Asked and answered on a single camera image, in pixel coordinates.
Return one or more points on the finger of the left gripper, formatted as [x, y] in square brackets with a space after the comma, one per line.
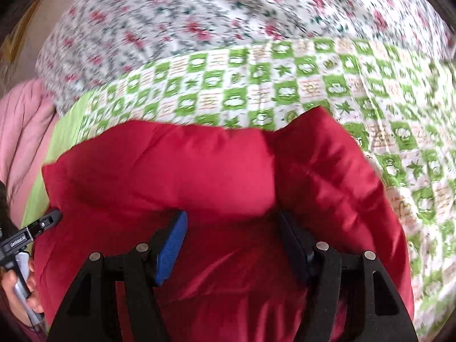
[44, 223]

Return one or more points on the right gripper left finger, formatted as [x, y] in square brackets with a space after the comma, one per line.
[89, 309]

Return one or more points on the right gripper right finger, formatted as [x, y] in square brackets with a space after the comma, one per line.
[374, 310]

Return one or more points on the red quilted puffer jacket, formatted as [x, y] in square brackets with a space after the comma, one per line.
[232, 280]

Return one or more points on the person's left hand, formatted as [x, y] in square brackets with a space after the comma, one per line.
[8, 281]

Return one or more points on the pink folded blanket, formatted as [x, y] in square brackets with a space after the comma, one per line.
[28, 117]

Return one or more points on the green patterned bed sheet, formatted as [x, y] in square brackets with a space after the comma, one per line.
[398, 105]

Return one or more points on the floral white quilt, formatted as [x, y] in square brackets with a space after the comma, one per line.
[95, 41]

